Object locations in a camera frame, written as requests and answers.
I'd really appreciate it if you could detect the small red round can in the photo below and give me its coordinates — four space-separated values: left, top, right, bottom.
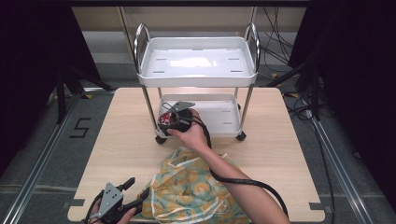
159 112 173 126

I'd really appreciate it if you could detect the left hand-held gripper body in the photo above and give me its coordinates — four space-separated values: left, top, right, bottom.
92 182 125 224

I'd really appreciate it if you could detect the white two-tier trolley cart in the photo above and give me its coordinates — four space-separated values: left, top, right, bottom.
133 21 262 146

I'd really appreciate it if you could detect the black metal stand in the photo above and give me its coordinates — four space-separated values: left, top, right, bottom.
264 57 322 121
55 65 114 125

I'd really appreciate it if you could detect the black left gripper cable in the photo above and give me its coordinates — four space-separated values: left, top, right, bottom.
81 189 105 224

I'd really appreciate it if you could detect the bundle of black floor cables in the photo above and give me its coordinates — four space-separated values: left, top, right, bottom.
257 6 312 68

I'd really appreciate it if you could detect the yellow green patterned cloth bag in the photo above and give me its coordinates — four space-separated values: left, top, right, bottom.
134 147 250 224

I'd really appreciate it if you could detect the metal floor rail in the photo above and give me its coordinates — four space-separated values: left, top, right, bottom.
306 115 376 224
0 92 82 224

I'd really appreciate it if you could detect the person's right hand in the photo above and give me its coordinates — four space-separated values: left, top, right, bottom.
167 108 210 154

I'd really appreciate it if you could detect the person's left hand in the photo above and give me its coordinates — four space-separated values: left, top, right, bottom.
88 199 138 224

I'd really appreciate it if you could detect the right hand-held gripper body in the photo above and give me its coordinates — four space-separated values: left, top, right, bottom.
167 100 196 134

